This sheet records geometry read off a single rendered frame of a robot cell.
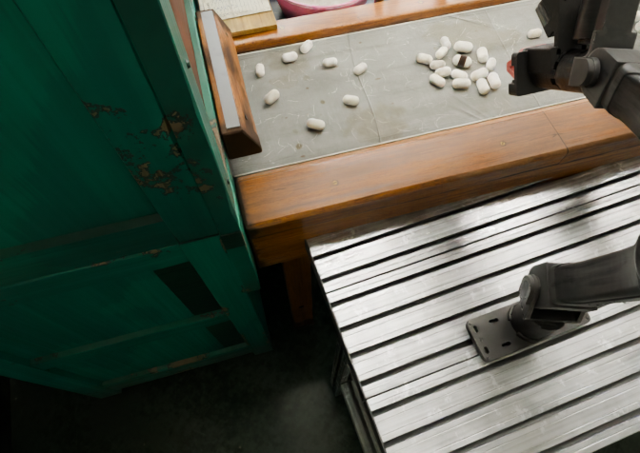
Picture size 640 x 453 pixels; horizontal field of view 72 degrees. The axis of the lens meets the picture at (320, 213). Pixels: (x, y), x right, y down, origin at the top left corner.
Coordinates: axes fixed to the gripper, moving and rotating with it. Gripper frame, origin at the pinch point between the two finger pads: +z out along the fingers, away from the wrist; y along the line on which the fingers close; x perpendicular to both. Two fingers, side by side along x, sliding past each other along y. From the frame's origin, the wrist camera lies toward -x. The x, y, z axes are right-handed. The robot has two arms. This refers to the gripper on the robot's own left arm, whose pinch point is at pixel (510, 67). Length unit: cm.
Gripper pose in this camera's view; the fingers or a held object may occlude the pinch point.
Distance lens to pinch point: 86.6
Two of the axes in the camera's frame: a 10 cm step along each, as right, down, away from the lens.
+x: 1.7, 9.1, 3.8
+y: -9.6, 2.3, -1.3
